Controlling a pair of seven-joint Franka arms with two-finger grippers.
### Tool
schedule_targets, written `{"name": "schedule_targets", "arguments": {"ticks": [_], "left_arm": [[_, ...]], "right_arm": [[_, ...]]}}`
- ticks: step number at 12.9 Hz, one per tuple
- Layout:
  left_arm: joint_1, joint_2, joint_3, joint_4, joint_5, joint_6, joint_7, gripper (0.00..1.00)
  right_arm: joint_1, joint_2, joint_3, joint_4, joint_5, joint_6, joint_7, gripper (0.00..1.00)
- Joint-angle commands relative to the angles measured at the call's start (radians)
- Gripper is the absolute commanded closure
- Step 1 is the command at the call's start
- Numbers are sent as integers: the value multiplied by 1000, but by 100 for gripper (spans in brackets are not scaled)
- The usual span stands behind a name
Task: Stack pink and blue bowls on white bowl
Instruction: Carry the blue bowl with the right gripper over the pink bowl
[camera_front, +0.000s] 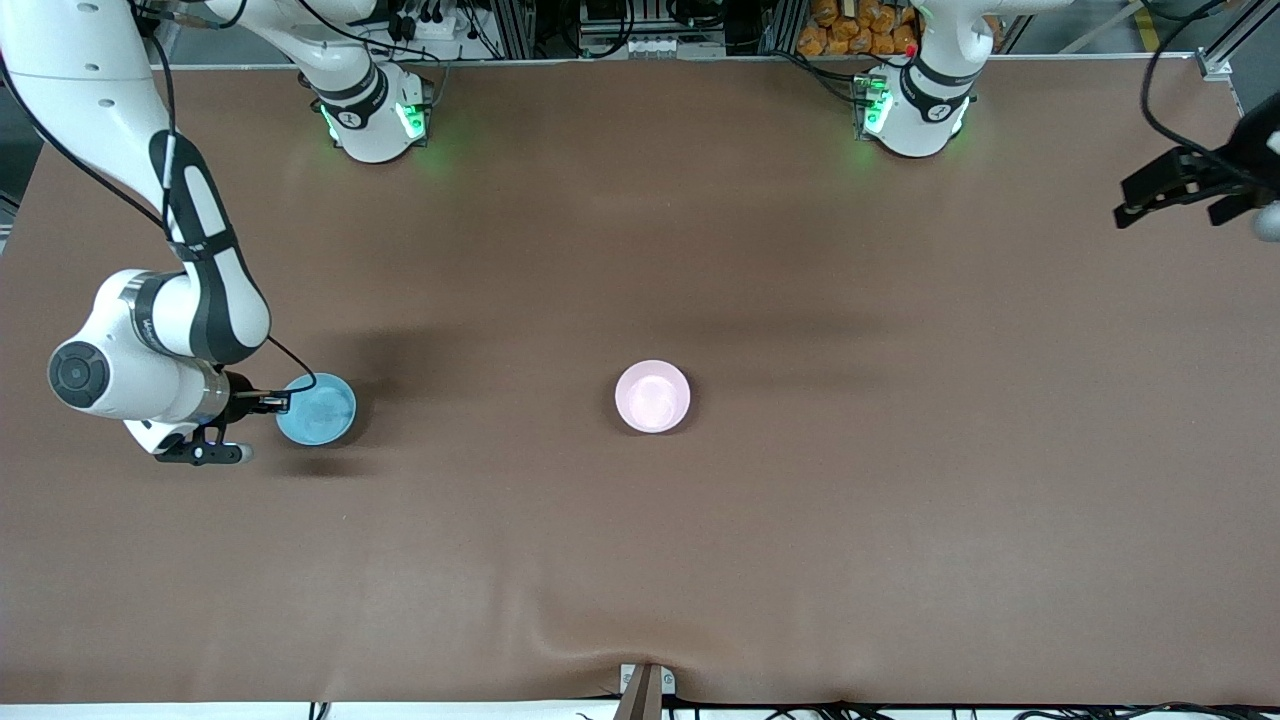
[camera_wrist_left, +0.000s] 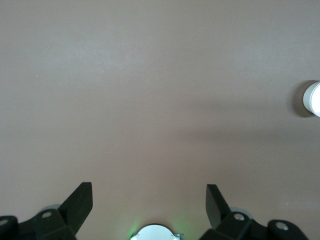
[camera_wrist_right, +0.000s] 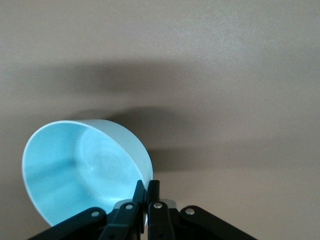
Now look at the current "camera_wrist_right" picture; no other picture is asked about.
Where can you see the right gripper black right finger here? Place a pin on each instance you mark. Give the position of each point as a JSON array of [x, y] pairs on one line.
[[160, 222]]

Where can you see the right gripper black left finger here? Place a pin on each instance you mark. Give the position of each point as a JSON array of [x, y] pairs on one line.
[[122, 220]]

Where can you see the light blue plastic bowl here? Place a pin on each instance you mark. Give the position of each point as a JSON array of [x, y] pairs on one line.
[[62, 162]]

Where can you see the brown table cover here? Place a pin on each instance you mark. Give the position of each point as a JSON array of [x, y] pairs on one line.
[[225, 75]]

